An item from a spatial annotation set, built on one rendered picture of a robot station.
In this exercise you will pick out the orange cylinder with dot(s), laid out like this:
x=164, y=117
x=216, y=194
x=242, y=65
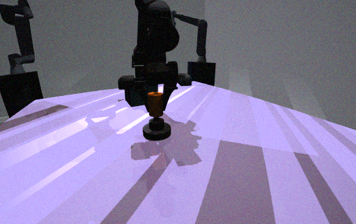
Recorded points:
x=155, y=101

